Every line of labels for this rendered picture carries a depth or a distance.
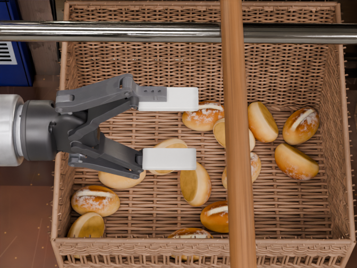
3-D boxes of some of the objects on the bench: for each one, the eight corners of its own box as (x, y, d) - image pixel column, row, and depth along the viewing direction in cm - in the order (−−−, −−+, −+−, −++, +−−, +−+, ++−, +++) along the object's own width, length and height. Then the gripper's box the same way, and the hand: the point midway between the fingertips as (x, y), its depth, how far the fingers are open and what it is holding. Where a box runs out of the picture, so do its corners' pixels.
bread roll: (285, 140, 165) (276, 141, 159) (325, 165, 161) (318, 167, 155) (271, 162, 166) (263, 164, 160) (312, 187, 163) (304, 190, 156)
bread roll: (195, 159, 162) (184, 132, 160) (158, 184, 159) (145, 157, 156) (183, 154, 167) (171, 127, 164) (146, 177, 164) (133, 151, 161)
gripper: (8, 42, 87) (198, 42, 87) (42, 156, 108) (195, 156, 108) (0, 96, 83) (199, 97, 83) (36, 203, 104) (195, 204, 104)
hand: (187, 131), depth 96 cm, fingers open, 13 cm apart
